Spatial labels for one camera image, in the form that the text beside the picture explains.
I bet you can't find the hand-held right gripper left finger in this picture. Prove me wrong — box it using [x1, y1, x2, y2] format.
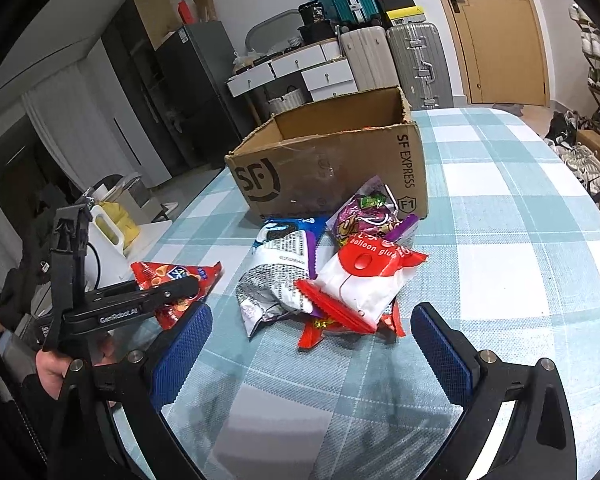
[47, 302, 214, 480]

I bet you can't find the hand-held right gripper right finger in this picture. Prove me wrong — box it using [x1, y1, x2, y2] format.
[411, 303, 577, 480]

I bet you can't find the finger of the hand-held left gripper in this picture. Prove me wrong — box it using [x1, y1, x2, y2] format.
[84, 281, 141, 305]
[139, 278, 201, 314]

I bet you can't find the red snack packet blue label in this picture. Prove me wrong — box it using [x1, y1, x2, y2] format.
[130, 260, 224, 331]

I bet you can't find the small red candy packet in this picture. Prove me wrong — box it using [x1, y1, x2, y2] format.
[299, 317, 328, 352]
[380, 304, 407, 338]

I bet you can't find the silver snack packet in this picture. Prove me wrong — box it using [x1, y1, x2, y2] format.
[235, 262, 317, 342]

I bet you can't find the white red-topped balloon packet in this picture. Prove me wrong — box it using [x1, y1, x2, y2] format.
[295, 240, 429, 333]

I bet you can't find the blue cookie packet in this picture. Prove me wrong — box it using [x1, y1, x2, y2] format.
[252, 216, 331, 286]

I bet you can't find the purple candy packet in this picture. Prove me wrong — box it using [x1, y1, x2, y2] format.
[326, 176, 420, 247]

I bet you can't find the brown cardboard box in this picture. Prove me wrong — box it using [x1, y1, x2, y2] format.
[224, 86, 429, 226]

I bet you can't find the person's left hand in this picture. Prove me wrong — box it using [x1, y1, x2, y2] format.
[35, 334, 118, 403]

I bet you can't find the white plastic jug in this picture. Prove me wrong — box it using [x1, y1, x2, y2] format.
[86, 204, 127, 258]

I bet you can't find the white curtain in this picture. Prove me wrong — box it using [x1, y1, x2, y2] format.
[22, 85, 116, 196]

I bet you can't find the dark refrigerator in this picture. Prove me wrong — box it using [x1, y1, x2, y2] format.
[152, 22, 253, 168]

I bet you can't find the dark wooden wardrobe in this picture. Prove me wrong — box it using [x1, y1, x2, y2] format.
[102, 0, 181, 186]

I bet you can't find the woven laundry basket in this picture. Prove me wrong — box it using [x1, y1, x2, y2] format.
[265, 87, 313, 117]

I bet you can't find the pile of loose sneakers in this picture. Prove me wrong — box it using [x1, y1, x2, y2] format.
[545, 110, 600, 193]

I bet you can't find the small cardboard box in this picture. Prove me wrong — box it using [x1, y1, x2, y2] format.
[576, 129, 600, 161]

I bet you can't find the white desk with drawers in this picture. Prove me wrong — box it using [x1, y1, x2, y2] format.
[226, 40, 358, 126]

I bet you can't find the large brown cardboard sheet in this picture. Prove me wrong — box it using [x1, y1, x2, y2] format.
[131, 0, 178, 51]

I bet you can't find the grey arched mirror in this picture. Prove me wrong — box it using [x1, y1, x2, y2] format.
[245, 10, 306, 56]

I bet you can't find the silver suitcase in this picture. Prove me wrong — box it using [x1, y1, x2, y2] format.
[386, 21, 454, 111]

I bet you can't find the beige suitcase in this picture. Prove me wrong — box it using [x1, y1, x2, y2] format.
[337, 25, 398, 93]

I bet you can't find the black round tub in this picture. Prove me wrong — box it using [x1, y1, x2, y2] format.
[299, 2, 328, 26]

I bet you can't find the wooden door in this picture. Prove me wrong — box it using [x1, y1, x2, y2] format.
[425, 0, 551, 107]

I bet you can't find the shoe rack with shoes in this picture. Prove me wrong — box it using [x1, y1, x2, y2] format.
[569, 2, 600, 111]

